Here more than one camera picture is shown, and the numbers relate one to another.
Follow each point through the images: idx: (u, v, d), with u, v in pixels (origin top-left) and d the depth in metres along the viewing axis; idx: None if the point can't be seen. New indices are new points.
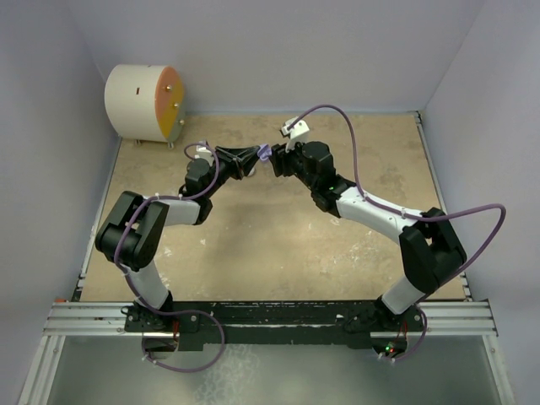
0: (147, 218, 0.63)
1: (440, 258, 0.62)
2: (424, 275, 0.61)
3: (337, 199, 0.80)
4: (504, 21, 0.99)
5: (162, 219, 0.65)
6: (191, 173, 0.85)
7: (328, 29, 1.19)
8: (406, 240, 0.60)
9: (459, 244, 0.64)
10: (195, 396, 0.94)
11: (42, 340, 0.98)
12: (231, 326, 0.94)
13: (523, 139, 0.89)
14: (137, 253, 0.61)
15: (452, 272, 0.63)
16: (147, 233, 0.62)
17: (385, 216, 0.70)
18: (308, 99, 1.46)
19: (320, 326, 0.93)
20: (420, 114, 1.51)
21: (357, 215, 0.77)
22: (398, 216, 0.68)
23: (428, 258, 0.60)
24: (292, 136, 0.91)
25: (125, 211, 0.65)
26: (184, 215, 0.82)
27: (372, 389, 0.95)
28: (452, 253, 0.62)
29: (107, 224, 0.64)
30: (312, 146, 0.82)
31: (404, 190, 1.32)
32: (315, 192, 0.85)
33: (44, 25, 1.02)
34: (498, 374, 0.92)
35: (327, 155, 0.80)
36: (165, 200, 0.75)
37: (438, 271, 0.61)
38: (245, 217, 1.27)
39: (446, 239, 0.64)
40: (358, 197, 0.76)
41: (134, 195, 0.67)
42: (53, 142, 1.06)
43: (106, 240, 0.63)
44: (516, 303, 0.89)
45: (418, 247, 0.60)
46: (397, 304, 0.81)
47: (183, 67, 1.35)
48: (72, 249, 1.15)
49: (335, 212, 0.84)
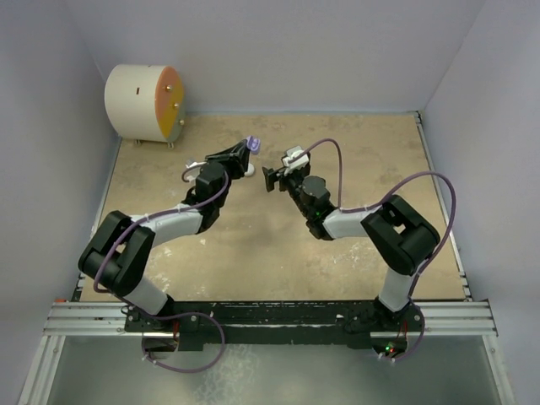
0: (130, 246, 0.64)
1: (407, 237, 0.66)
2: (394, 255, 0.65)
3: (324, 220, 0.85)
4: (504, 22, 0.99)
5: (147, 246, 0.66)
6: (202, 176, 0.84)
7: (329, 28, 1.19)
8: (368, 224, 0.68)
9: (424, 220, 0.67)
10: (195, 396, 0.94)
11: (42, 340, 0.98)
12: (232, 326, 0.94)
13: (522, 139, 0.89)
14: (117, 283, 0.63)
15: (424, 249, 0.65)
16: (128, 263, 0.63)
17: (354, 216, 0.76)
18: (308, 99, 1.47)
19: (320, 326, 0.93)
20: (420, 114, 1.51)
21: (344, 230, 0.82)
22: (364, 212, 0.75)
23: (390, 237, 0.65)
24: (292, 167, 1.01)
25: (110, 234, 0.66)
26: (184, 225, 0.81)
27: (372, 390, 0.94)
28: (418, 229, 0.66)
29: (91, 247, 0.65)
30: (310, 180, 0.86)
31: (404, 190, 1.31)
32: (311, 223, 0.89)
33: (43, 25, 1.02)
34: (499, 374, 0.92)
35: (326, 191, 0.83)
36: (158, 218, 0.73)
37: (406, 248, 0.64)
38: (245, 217, 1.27)
39: (409, 218, 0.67)
40: (336, 213, 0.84)
41: (121, 218, 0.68)
42: (52, 141, 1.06)
43: (89, 263, 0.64)
44: (516, 303, 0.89)
45: (379, 228, 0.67)
46: (392, 301, 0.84)
47: (183, 67, 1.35)
48: (72, 249, 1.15)
49: (327, 237, 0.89)
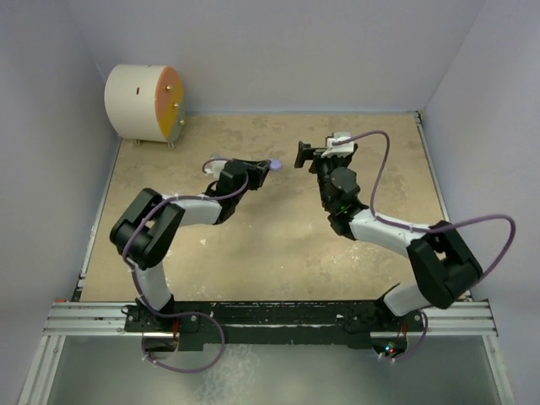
0: (161, 221, 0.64)
1: (452, 272, 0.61)
2: (434, 288, 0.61)
3: (350, 220, 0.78)
4: (504, 22, 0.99)
5: (176, 223, 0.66)
6: (226, 170, 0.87)
7: (329, 29, 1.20)
8: (414, 251, 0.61)
9: (472, 256, 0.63)
10: (195, 396, 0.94)
11: (42, 340, 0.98)
12: (232, 326, 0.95)
13: (522, 139, 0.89)
14: (147, 254, 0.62)
15: (466, 286, 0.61)
16: (159, 235, 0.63)
17: (394, 231, 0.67)
18: (308, 99, 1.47)
19: (320, 326, 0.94)
20: (420, 114, 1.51)
21: (373, 237, 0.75)
22: (407, 231, 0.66)
23: (438, 271, 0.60)
24: (333, 150, 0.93)
25: (142, 209, 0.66)
26: (207, 212, 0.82)
27: (372, 390, 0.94)
28: (465, 266, 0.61)
29: (123, 219, 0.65)
30: (342, 171, 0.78)
31: (404, 190, 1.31)
32: (334, 218, 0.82)
33: (43, 26, 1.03)
34: (498, 374, 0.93)
35: (354, 186, 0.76)
36: (186, 200, 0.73)
37: (451, 284, 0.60)
38: (245, 217, 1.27)
39: (458, 252, 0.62)
40: (369, 218, 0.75)
41: (153, 194, 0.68)
42: (52, 141, 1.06)
43: (121, 234, 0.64)
44: (517, 302, 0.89)
45: (428, 259, 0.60)
46: (401, 307, 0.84)
47: (183, 67, 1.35)
48: (72, 249, 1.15)
49: (349, 234, 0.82)
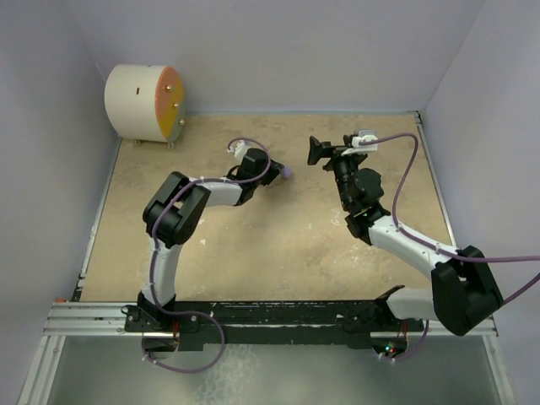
0: (190, 202, 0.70)
1: (473, 299, 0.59)
2: (453, 312, 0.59)
3: (369, 226, 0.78)
4: (504, 23, 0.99)
5: (203, 202, 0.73)
6: (250, 155, 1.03)
7: (329, 29, 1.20)
8: (437, 277, 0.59)
9: (495, 285, 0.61)
10: (195, 396, 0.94)
11: (42, 340, 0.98)
12: (232, 326, 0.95)
13: (522, 139, 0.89)
14: (177, 231, 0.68)
15: (485, 315, 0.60)
16: (188, 214, 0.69)
17: (418, 249, 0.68)
18: (308, 99, 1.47)
19: (320, 326, 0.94)
20: (420, 114, 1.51)
21: (390, 246, 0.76)
22: (432, 251, 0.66)
23: (459, 298, 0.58)
24: (359, 148, 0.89)
25: (171, 191, 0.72)
26: (229, 193, 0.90)
27: (372, 389, 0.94)
28: (487, 296, 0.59)
29: (154, 200, 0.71)
30: (366, 175, 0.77)
31: (404, 190, 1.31)
32: (351, 218, 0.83)
33: (43, 26, 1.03)
34: (499, 374, 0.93)
35: (378, 190, 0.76)
36: (210, 182, 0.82)
37: (471, 312, 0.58)
38: (245, 217, 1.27)
39: (483, 282, 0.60)
40: (391, 227, 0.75)
41: (181, 177, 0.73)
42: (52, 140, 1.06)
43: (152, 214, 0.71)
44: (517, 302, 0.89)
45: (450, 285, 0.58)
46: (403, 313, 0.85)
47: (183, 67, 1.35)
48: (72, 249, 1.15)
49: (365, 238, 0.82)
